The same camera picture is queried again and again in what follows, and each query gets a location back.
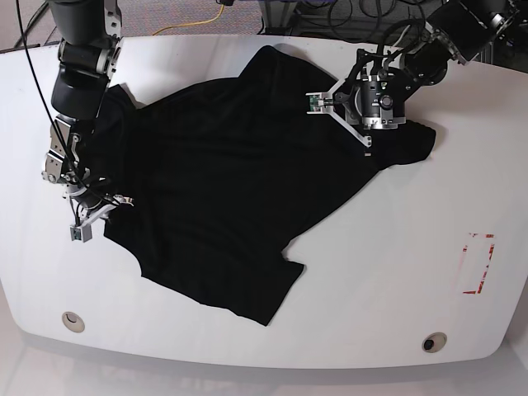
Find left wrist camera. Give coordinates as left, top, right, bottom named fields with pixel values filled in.
left=306, top=93, right=325, bottom=114

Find yellow cable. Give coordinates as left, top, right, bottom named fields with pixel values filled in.
left=152, top=3, right=226, bottom=37

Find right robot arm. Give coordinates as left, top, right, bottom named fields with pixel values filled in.
left=41, top=0, right=134, bottom=242

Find table cable grommet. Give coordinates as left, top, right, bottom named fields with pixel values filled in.
left=62, top=312, right=85, bottom=333
left=422, top=332, right=447, bottom=354

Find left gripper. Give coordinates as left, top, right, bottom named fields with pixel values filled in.
left=319, top=49, right=407, bottom=157

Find right table cable grommet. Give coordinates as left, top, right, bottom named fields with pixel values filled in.
left=422, top=332, right=447, bottom=354

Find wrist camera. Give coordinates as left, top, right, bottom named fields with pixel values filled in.
left=70, top=224, right=92, bottom=243
left=306, top=93, right=325, bottom=114

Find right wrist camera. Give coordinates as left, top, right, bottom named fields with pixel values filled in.
left=70, top=224, right=92, bottom=243

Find left table cable grommet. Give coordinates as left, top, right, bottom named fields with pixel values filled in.
left=62, top=312, right=85, bottom=333

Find black t-shirt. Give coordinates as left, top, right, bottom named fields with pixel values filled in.
left=79, top=46, right=436, bottom=326

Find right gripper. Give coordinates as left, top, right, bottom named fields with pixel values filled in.
left=64, top=187, right=134, bottom=231

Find red tape rectangle marking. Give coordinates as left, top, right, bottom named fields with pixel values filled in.
left=457, top=233, right=496, bottom=295

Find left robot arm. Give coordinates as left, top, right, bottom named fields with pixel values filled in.
left=308, top=1, right=520, bottom=148

